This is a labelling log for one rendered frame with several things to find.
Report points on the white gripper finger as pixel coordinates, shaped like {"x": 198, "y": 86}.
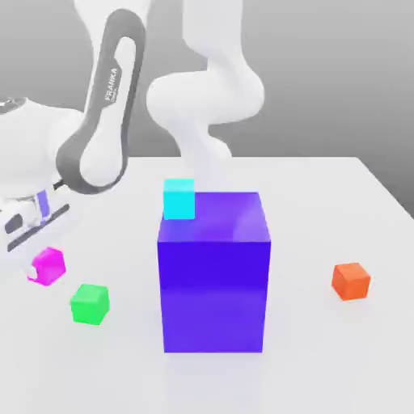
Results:
{"x": 31, "y": 272}

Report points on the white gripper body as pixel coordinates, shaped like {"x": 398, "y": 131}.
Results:
{"x": 35, "y": 228}

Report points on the small magenta cube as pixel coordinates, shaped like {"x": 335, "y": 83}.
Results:
{"x": 49, "y": 266}

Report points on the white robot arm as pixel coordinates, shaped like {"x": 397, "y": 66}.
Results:
{"x": 207, "y": 106}

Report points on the small green cube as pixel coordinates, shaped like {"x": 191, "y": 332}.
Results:
{"x": 90, "y": 304}

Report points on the small cyan cube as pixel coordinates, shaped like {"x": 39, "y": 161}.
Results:
{"x": 179, "y": 200}

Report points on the small orange cube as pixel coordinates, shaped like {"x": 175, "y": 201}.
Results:
{"x": 351, "y": 281}

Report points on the large blue box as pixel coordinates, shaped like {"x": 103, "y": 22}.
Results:
{"x": 213, "y": 284}

